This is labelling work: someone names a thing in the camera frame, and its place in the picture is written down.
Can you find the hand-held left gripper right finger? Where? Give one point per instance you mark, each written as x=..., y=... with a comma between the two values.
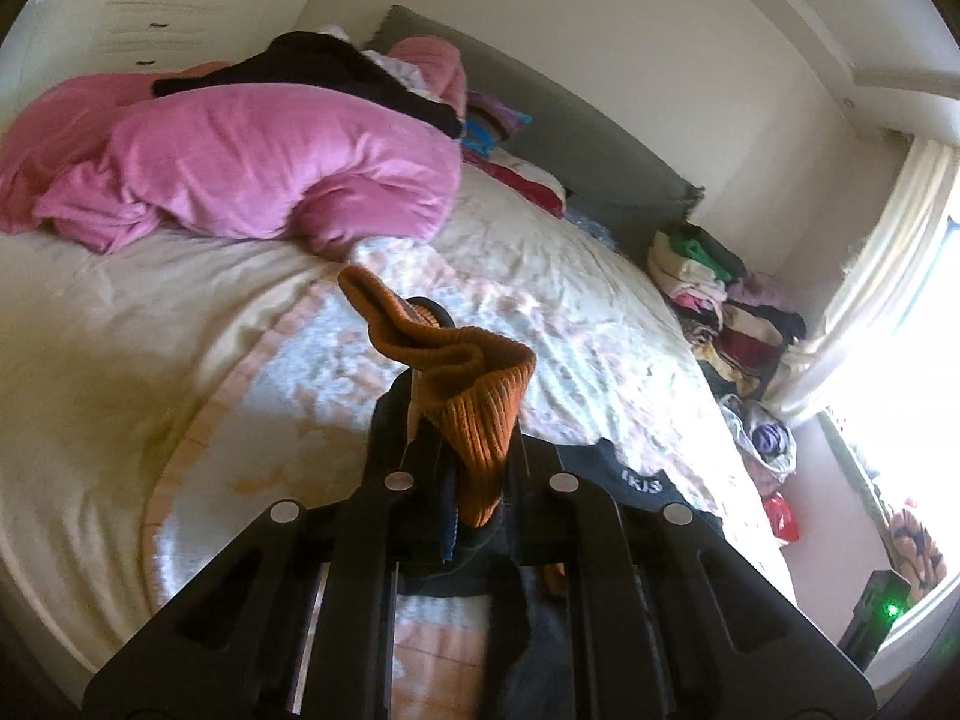
x=592, y=517

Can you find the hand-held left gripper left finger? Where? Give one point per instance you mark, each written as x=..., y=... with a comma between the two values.
x=379, y=465

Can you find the black shorts with lettered waistband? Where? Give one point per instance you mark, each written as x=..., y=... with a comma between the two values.
x=637, y=476

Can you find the orange knit garment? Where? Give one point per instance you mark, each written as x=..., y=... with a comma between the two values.
x=469, y=382

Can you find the plastic bag of clothes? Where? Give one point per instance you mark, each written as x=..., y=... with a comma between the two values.
x=765, y=439

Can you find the pile of mixed clothes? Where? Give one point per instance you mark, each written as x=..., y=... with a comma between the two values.
x=720, y=300

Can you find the peach and white tufted blanket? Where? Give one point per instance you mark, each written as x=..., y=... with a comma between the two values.
x=600, y=330

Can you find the red bag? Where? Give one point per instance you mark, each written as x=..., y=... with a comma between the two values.
x=781, y=517

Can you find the bed with cream sheet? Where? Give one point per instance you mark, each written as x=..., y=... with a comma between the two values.
x=135, y=330

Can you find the black device with green light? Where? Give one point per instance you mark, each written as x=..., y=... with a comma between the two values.
x=874, y=619

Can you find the red and white cloth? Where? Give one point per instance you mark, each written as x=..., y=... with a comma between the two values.
x=525, y=184

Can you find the floral cloth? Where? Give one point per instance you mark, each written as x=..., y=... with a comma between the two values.
x=915, y=540

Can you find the pink duvet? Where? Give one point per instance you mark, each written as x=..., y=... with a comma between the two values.
x=247, y=157

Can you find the colourful patterned cloth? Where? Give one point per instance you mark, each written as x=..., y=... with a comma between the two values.
x=495, y=124

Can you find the grey headboard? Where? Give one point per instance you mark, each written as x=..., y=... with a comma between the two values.
x=585, y=142

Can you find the cream curtain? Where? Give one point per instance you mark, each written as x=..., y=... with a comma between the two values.
x=877, y=262

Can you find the black garment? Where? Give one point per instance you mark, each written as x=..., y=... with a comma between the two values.
x=322, y=64

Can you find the white wardrobe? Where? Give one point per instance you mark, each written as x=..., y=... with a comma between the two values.
x=165, y=7

